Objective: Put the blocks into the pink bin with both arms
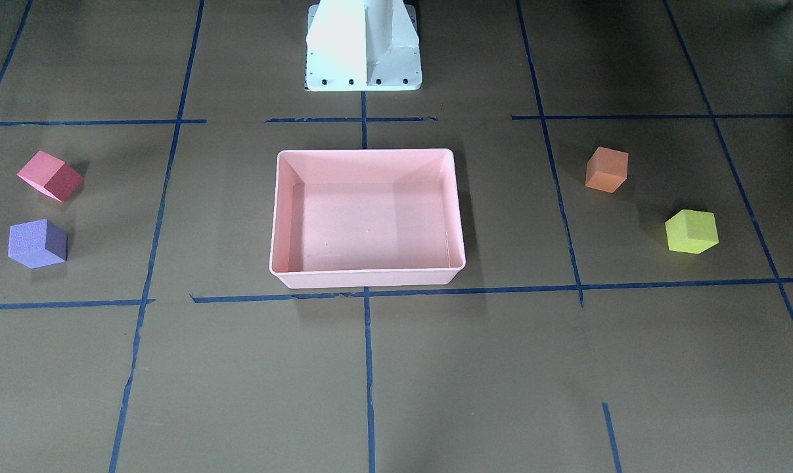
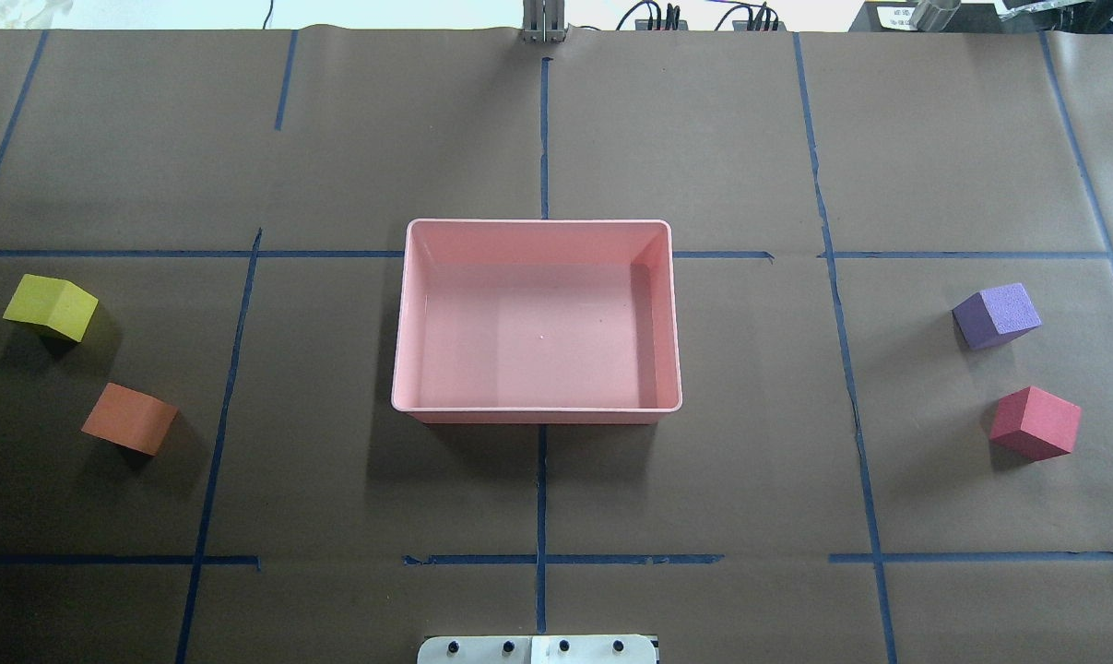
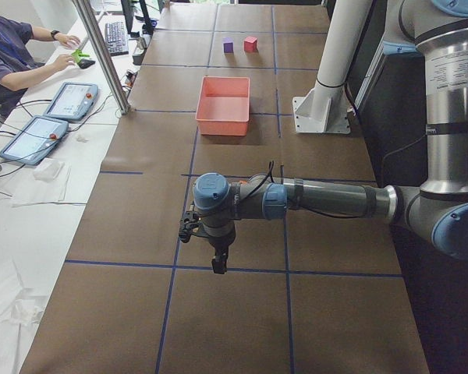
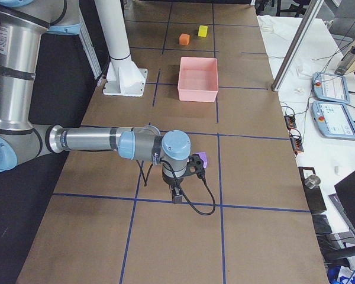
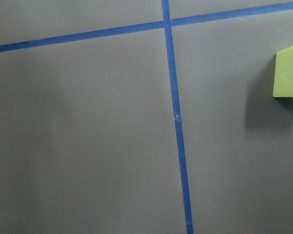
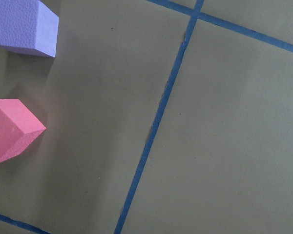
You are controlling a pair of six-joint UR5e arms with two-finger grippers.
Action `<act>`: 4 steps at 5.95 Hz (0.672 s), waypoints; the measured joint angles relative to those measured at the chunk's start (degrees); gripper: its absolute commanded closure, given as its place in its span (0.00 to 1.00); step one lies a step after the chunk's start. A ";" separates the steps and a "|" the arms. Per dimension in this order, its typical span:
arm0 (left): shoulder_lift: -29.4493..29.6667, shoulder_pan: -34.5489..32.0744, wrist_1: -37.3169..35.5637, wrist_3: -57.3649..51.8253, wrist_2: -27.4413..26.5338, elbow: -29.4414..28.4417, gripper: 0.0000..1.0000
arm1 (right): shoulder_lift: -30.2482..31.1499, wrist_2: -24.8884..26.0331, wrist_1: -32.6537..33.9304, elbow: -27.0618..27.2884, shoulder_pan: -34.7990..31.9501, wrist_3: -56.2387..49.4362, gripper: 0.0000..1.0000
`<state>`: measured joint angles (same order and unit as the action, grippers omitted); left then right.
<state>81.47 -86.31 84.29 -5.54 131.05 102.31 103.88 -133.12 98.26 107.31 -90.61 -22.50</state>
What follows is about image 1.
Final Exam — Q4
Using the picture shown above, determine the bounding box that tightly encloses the orange foam block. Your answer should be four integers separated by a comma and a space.
585, 146, 629, 192

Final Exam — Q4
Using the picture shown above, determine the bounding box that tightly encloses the purple foam block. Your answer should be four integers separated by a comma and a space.
7, 219, 68, 269

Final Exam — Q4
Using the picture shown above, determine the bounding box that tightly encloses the yellow-green foam block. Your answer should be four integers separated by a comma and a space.
666, 209, 719, 254

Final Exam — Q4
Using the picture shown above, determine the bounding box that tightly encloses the red foam block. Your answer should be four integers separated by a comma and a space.
16, 150, 83, 202

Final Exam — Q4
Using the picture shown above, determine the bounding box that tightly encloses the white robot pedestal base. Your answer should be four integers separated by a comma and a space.
304, 1, 423, 92

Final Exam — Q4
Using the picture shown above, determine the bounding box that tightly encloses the pink plastic bin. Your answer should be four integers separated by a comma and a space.
268, 148, 467, 288

